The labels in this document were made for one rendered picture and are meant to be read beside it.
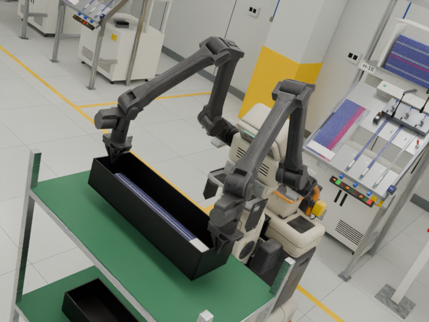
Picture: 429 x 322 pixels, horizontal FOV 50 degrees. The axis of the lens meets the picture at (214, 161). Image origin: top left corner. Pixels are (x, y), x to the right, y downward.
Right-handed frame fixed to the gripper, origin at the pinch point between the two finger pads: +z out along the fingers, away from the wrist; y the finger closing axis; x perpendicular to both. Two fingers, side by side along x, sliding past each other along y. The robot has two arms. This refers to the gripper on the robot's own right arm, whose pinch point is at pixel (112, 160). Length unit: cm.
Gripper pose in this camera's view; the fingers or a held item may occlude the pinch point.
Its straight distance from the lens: 178.6
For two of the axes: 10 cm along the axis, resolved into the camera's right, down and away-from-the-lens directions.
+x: 6.5, -1.6, 7.5
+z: -3.1, 8.4, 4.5
